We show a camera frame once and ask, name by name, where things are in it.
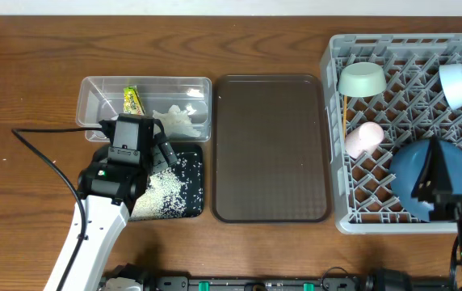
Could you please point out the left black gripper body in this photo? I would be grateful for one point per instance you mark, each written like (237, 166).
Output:
(147, 162)

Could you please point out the dark blue plate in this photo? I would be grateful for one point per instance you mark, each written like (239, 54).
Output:
(407, 164)

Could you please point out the white tissue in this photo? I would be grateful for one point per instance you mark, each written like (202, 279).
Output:
(176, 122)

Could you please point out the green snack wrapper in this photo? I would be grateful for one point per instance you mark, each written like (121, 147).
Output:
(132, 101)

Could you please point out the white cooked rice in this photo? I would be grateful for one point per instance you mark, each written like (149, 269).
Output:
(166, 194)

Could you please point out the pink cup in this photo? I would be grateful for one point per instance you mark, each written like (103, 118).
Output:
(364, 140)

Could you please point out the light blue bowl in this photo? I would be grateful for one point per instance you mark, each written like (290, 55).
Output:
(451, 82)

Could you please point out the wooden chopstick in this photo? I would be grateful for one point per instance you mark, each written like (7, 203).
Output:
(344, 116)

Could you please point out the mint green bowl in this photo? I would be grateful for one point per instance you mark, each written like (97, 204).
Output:
(363, 79)

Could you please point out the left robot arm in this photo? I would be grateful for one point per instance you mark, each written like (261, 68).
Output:
(108, 188)

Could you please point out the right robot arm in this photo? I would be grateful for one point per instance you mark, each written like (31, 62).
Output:
(456, 252)

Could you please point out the clear plastic waste bin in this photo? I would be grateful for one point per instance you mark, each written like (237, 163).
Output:
(102, 98)

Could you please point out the grey dishwasher rack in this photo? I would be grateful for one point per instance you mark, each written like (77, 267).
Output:
(411, 108)

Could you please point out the black plastic tray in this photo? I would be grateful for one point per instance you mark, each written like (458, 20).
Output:
(192, 182)

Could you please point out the brown serving tray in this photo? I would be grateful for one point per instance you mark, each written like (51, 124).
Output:
(271, 151)

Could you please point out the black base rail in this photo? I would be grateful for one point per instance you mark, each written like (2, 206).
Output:
(131, 277)

